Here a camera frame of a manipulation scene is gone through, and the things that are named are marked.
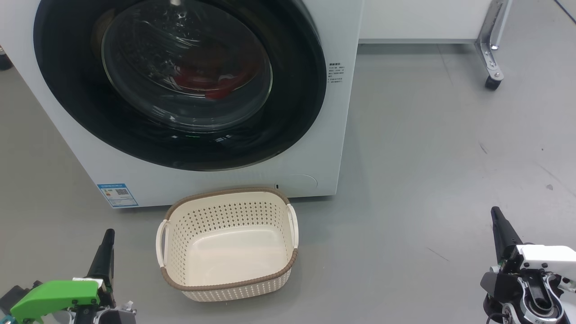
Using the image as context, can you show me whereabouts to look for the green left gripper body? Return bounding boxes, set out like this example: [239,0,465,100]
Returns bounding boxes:
[10,277,117,323]

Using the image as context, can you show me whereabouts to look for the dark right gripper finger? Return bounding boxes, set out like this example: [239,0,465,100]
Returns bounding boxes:
[490,206,523,262]

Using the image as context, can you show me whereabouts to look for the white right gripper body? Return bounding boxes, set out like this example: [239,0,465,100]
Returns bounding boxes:
[515,244,576,279]

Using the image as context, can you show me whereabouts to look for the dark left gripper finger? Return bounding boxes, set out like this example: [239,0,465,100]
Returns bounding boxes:
[86,229,115,289]

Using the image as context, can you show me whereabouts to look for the red white-trimmed garment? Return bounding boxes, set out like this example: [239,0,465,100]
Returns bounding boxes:
[173,43,252,100]

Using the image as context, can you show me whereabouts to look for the washing machine door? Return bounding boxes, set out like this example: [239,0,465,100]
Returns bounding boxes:
[33,0,327,172]

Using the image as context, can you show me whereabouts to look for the cream perforated laundry basket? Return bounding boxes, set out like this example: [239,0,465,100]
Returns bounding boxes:
[156,187,299,302]

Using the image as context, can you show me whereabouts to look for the white front-load washing machine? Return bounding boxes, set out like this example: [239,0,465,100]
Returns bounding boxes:
[0,0,364,209]

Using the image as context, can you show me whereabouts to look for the blue energy label sticker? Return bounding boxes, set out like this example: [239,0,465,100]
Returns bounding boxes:
[97,183,139,208]

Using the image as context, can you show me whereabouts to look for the round white filter cover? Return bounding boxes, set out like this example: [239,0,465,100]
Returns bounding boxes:
[275,174,318,192]

